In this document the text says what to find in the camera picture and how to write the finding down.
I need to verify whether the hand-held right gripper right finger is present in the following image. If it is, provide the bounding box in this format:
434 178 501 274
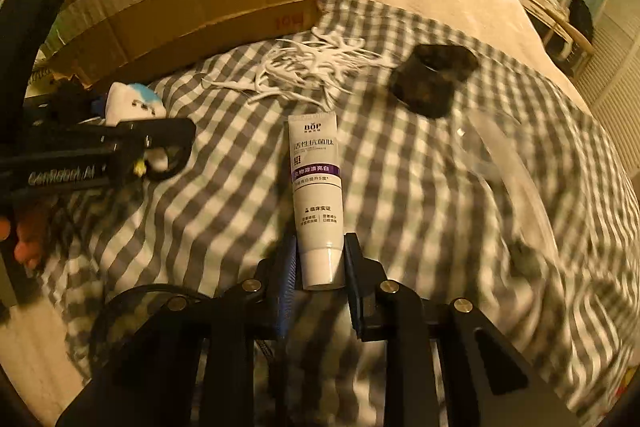
342 232 581 427

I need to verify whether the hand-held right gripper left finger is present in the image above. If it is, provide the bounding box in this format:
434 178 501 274
55 234 301 427

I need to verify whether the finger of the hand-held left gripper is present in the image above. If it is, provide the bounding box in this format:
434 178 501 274
0 0 72 108
115 118 197 182

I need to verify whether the white and blue plush toy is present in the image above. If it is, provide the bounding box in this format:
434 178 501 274
102 82 168 175

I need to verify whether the white toothpaste tube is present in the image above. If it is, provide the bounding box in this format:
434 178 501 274
286 112 346 292

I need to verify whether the person's left hand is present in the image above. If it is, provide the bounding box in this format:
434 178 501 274
0 212 48 270

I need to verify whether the pile of white floss picks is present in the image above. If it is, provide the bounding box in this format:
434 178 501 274
200 27 396 108

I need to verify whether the clear plastic container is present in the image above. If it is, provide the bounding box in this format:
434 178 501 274
457 112 561 258

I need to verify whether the black case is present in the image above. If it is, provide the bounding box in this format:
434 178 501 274
389 43 479 120

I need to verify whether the white dressing table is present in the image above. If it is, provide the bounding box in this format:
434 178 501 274
510 0 598 62

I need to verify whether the white louvred wardrobe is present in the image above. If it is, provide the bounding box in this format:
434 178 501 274
575 2 640 118

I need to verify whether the black bag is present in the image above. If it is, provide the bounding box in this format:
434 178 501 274
567 0 596 40

